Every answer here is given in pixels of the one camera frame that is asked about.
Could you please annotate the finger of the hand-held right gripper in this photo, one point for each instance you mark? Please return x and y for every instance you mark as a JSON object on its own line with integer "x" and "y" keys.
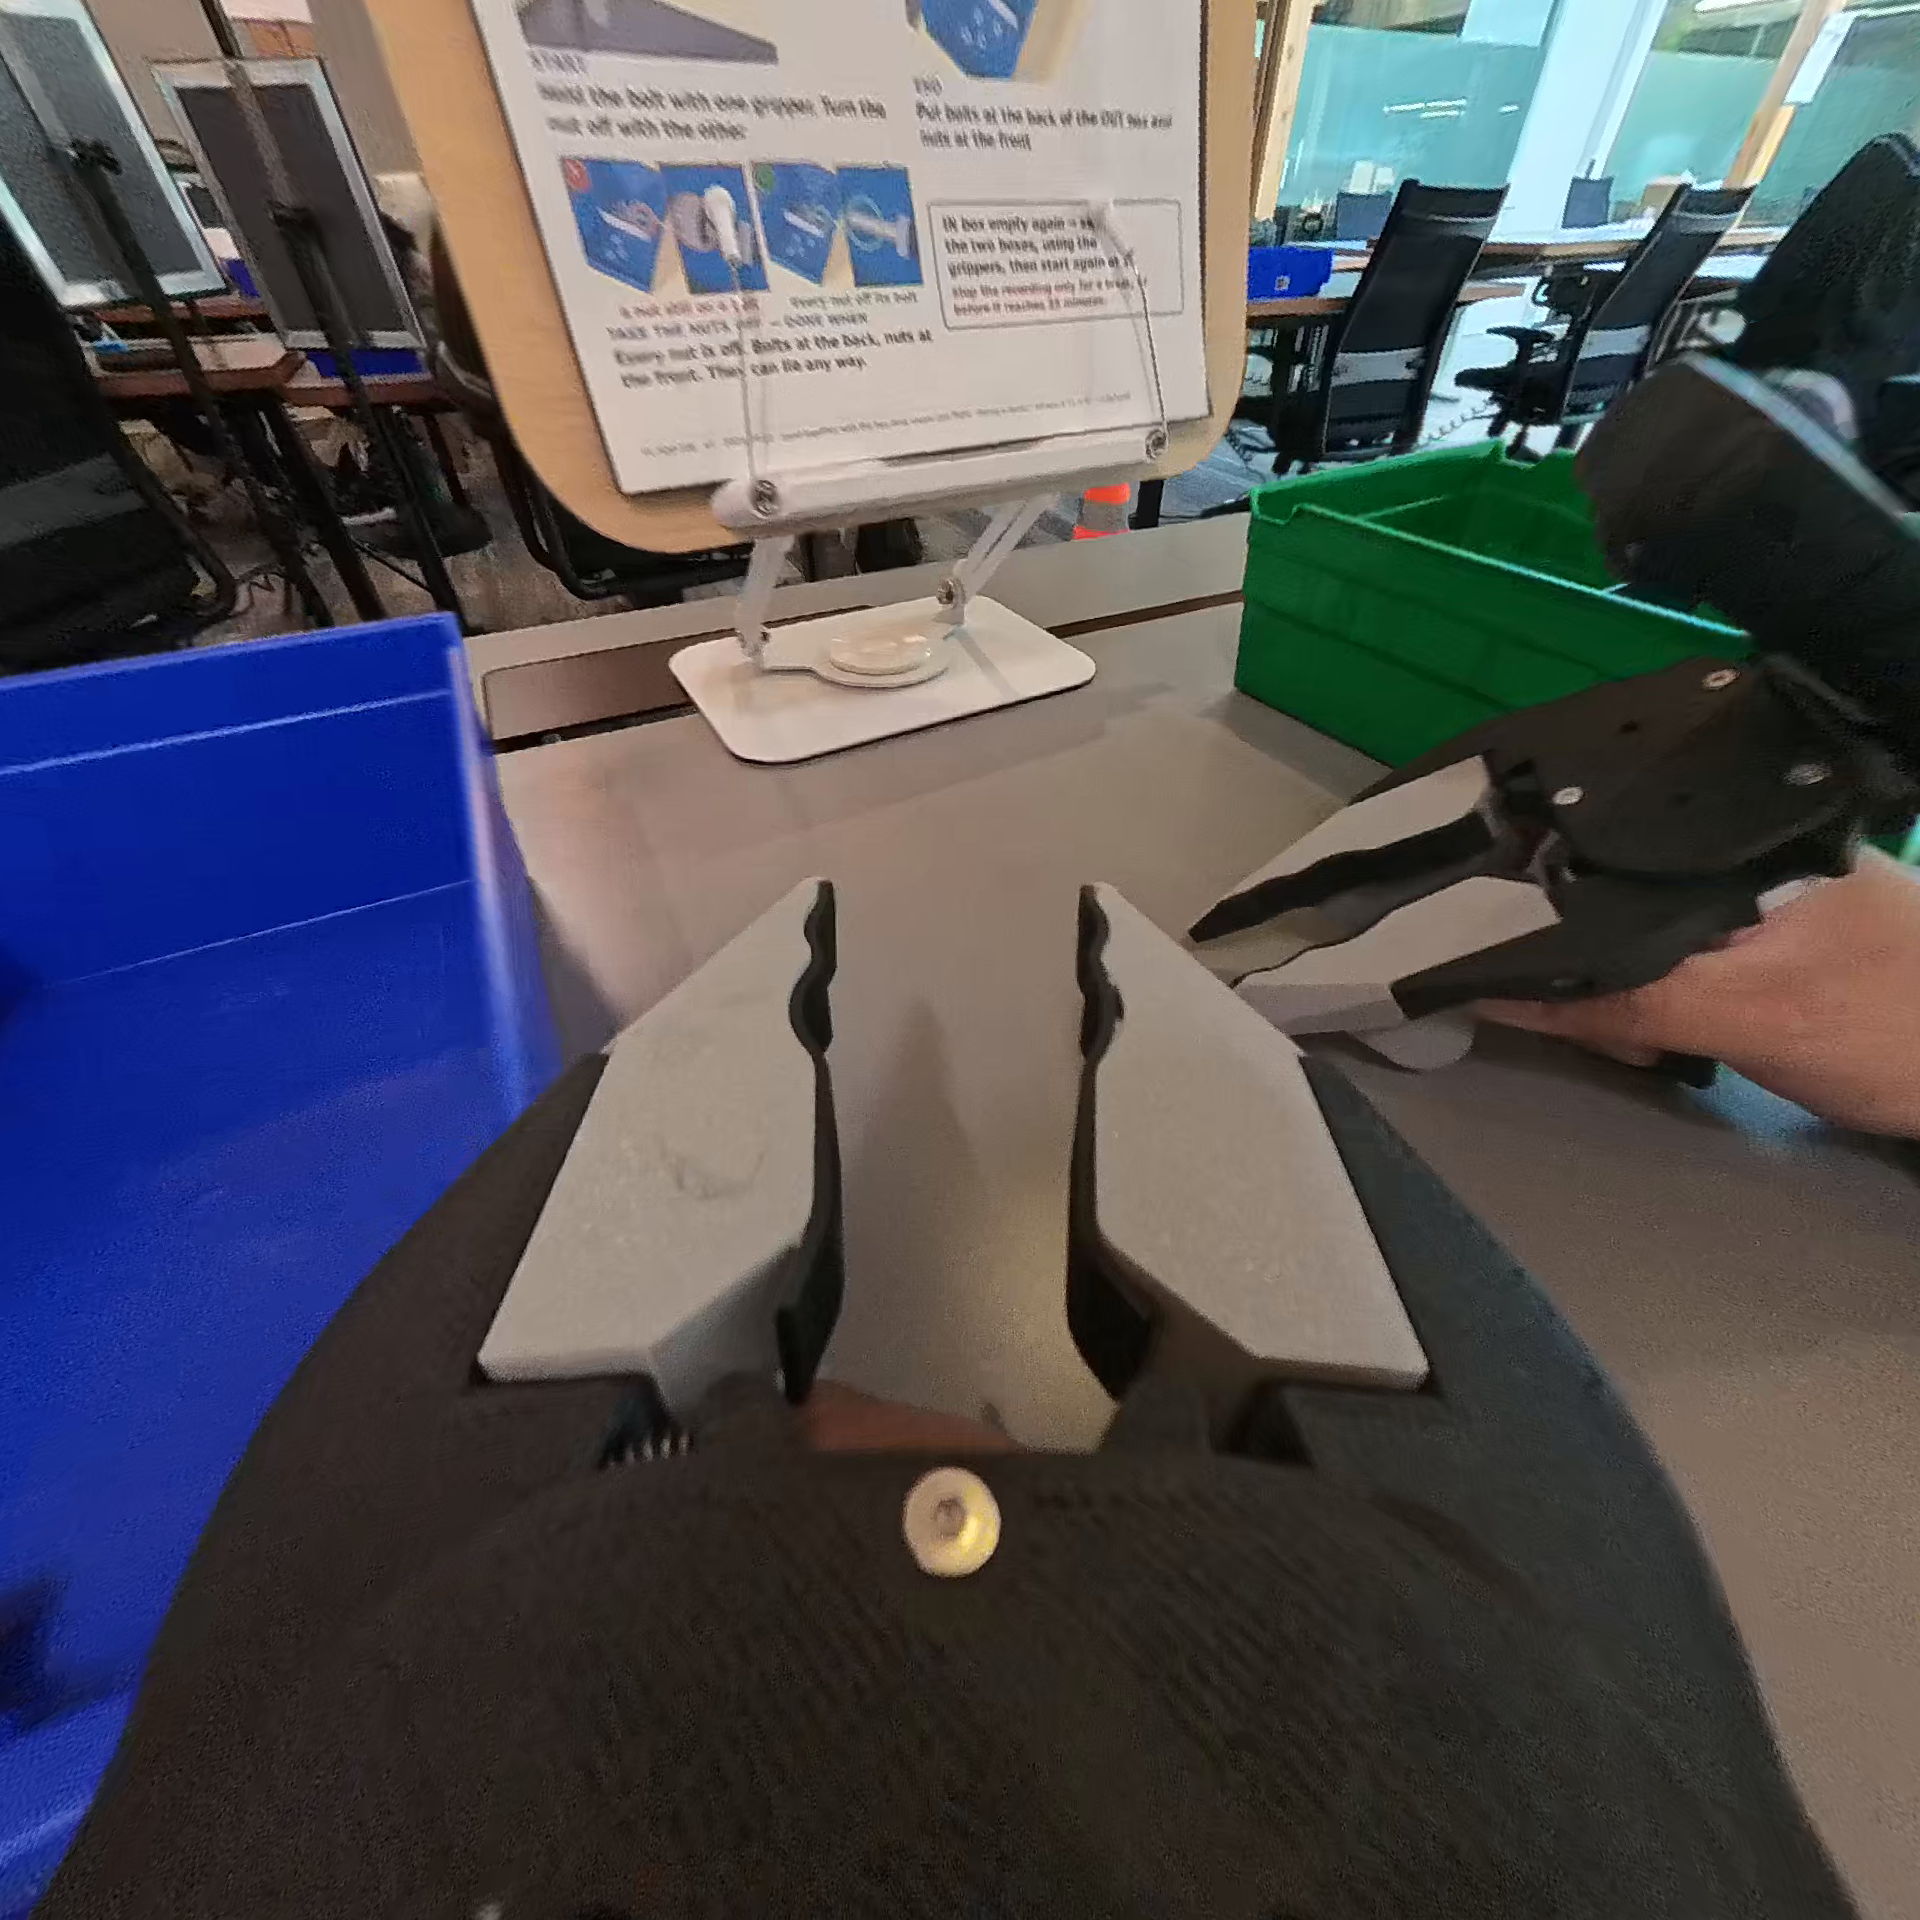
{"x": 1350, "y": 839}
{"x": 1394, "y": 937}

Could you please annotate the green plastic bin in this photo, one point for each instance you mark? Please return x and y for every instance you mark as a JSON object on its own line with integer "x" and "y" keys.
{"x": 1382, "y": 646}

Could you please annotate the wooden book stand white base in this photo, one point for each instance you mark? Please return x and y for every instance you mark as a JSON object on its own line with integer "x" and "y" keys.
{"x": 990, "y": 674}

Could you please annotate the small blue storage bin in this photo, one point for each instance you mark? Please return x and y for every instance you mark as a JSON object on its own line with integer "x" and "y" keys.
{"x": 1289, "y": 271}

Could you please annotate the black jacket on chair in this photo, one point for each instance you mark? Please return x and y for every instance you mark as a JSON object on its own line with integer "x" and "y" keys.
{"x": 1845, "y": 255}

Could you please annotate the printed instruction sheet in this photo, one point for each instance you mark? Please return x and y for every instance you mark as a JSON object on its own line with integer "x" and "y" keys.
{"x": 839, "y": 375}

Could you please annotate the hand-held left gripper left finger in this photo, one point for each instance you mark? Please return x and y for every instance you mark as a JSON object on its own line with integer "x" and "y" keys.
{"x": 674, "y": 1200}

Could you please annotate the orange traffic cone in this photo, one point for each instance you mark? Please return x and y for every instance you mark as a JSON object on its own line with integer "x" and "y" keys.
{"x": 1110, "y": 513}

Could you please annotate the blue plastic bin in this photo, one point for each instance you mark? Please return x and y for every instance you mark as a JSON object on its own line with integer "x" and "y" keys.
{"x": 224, "y": 1050}

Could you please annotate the person's right hand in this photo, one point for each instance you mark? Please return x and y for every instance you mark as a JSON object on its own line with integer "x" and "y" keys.
{"x": 1829, "y": 1003}

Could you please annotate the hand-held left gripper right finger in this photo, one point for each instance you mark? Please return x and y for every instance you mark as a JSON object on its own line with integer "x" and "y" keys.
{"x": 1259, "y": 1200}

